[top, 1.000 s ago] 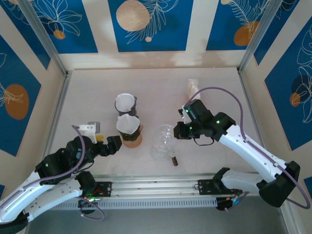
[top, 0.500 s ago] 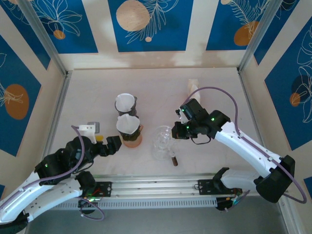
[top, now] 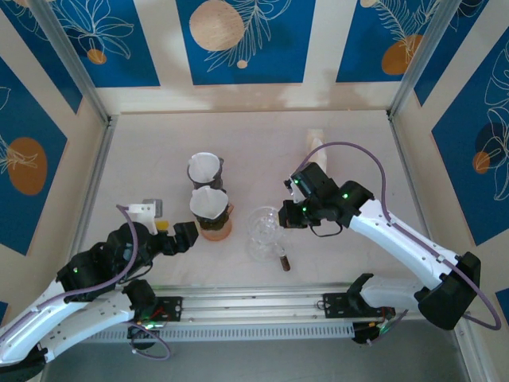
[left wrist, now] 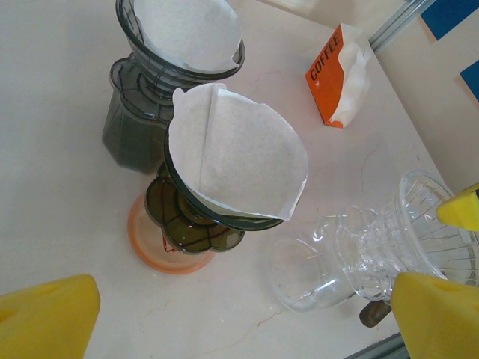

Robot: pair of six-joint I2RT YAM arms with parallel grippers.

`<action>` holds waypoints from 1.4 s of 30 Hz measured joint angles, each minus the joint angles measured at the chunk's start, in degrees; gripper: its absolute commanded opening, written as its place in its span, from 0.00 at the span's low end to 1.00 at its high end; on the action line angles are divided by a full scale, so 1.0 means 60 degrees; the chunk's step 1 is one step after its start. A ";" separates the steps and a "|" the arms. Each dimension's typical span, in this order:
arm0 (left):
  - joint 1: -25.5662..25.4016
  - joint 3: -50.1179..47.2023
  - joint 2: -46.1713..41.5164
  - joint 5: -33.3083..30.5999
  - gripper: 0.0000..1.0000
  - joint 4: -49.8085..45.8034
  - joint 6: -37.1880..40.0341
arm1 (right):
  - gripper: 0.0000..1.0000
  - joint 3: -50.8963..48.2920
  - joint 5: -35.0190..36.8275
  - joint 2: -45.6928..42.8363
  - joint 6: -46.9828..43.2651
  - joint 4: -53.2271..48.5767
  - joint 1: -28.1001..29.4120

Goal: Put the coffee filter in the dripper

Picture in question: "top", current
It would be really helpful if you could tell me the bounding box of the orange coffee filter box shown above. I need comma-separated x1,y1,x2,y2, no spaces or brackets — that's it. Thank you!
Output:
305,127,329,176

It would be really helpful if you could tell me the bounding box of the aluminium side rail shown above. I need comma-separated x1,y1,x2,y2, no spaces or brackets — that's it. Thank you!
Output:
387,111,449,287
59,115,120,295

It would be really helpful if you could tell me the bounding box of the black controller board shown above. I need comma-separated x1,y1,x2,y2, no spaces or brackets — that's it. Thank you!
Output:
352,320,395,345
126,318,164,340

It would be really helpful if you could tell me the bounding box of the aluminium frame post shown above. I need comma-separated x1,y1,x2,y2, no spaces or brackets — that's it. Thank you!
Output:
29,0,111,125
388,0,458,119

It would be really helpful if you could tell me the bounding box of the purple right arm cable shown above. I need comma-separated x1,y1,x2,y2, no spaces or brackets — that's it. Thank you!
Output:
297,141,503,347

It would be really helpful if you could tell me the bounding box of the white paper coffee filter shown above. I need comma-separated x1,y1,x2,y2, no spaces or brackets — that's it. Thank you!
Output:
189,186,229,224
188,152,222,185

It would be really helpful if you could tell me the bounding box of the olive green transparent dripper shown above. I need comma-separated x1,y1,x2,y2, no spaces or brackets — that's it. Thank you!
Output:
189,186,235,232

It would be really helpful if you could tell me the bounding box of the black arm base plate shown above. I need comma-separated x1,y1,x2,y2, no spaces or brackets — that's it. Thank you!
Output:
322,292,394,319
149,296,184,322

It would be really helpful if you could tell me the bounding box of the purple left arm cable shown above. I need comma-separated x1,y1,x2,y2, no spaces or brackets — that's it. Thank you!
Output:
0,204,173,361

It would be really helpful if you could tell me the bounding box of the grey transparent dripper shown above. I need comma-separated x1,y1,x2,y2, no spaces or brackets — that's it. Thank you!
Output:
186,153,227,191

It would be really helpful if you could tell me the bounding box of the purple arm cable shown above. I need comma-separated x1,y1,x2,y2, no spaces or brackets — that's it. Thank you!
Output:
0,204,173,361
297,141,503,347

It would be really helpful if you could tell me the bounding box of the grey slotted cable duct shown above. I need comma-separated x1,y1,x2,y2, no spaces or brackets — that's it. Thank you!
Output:
79,322,355,343

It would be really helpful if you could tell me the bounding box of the aluminium mounting rail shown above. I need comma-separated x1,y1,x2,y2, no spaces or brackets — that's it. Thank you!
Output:
37,283,470,328

